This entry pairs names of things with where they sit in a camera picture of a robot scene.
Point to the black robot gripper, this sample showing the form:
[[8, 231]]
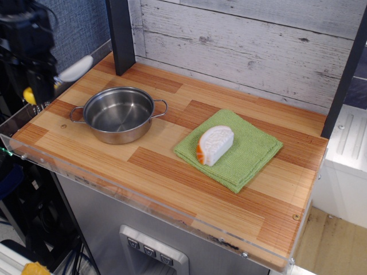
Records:
[[25, 48]]

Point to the white orange toy food slice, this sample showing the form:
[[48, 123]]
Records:
[[213, 144]]

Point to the white grooved side unit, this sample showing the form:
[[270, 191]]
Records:
[[340, 188]]

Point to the silver dispenser panel with buttons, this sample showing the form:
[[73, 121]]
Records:
[[153, 252]]

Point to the yellow handled white toy knife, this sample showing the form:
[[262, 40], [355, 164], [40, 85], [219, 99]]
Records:
[[70, 75]]

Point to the green folded cloth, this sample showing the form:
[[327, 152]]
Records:
[[252, 149]]

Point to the clear acrylic table guard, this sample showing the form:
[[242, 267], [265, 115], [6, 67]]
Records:
[[126, 197]]

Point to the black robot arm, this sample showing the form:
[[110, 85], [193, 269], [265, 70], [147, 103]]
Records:
[[23, 7]]

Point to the left dark vertical post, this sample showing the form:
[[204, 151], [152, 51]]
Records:
[[121, 35]]

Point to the stainless steel pot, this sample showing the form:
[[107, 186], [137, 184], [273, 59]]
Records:
[[120, 115]]

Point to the yellow black object bottom left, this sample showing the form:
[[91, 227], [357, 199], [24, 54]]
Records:
[[35, 268]]

